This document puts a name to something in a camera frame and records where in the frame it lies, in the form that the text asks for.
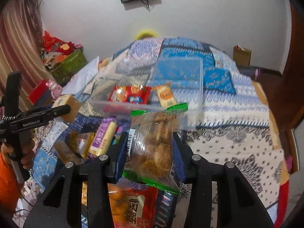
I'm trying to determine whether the tan cake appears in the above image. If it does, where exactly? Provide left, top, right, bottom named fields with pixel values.
left=51, top=94, right=82, bottom=123

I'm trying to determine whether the purple yellow snack bar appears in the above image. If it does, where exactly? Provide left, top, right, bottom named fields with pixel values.
left=88, top=117, right=117, bottom=158

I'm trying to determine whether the green-edged clear snack bag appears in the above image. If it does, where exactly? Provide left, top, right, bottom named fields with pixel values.
left=123, top=103, right=188, bottom=195

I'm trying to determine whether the clear plastic storage box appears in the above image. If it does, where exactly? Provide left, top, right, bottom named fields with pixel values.
left=88, top=57, right=203, bottom=130

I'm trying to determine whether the orange sleeve forearm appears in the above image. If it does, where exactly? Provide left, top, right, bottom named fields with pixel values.
left=0, top=153, right=22, bottom=213

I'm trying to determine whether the person's left hand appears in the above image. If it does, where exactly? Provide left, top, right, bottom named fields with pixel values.
left=1, top=132, right=35, bottom=170

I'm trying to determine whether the red box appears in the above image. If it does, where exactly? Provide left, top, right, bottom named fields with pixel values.
left=27, top=79, right=53, bottom=108

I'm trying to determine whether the pink toy figure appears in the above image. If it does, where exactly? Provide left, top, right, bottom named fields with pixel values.
left=46, top=79, right=62, bottom=100

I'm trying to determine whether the brown wrapped snack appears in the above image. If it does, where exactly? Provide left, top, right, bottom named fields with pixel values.
left=54, top=141, right=82, bottom=165

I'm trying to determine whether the gold foil snack packet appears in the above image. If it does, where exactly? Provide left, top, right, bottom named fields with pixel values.
left=69, top=131, right=95, bottom=158

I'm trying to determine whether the red orange noodle packet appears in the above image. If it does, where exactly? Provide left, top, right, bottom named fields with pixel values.
left=108, top=177, right=158, bottom=228

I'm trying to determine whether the white plastic bag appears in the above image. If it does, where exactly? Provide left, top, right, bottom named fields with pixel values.
left=61, top=57, right=99, bottom=95

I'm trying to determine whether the green storage basket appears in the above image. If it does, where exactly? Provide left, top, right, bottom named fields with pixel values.
left=51, top=49, right=88, bottom=84

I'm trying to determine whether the patchwork blue bed quilt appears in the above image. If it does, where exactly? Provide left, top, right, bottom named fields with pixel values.
left=24, top=37, right=288, bottom=227

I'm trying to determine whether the striped pink curtain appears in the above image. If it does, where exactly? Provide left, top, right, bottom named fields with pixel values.
left=1, top=0, right=52, bottom=111

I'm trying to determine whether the red cookie packet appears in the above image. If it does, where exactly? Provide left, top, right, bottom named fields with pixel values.
left=108, top=84, right=152, bottom=104

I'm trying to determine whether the wooden door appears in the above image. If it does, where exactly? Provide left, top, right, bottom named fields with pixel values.
left=274, top=5, right=303, bottom=172

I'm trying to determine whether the small orange biscuit packet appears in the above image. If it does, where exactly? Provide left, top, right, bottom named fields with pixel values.
left=152, top=82, right=177, bottom=108

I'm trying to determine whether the dark clothes pile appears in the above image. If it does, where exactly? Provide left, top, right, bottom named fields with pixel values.
left=237, top=65, right=261, bottom=81

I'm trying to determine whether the cardboard box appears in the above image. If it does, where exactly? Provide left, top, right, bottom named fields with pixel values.
left=233, top=45, right=251, bottom=67

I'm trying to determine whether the yellow hoop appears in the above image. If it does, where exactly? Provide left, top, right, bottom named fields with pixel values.
left=135, top=29, right=159, bottom=40

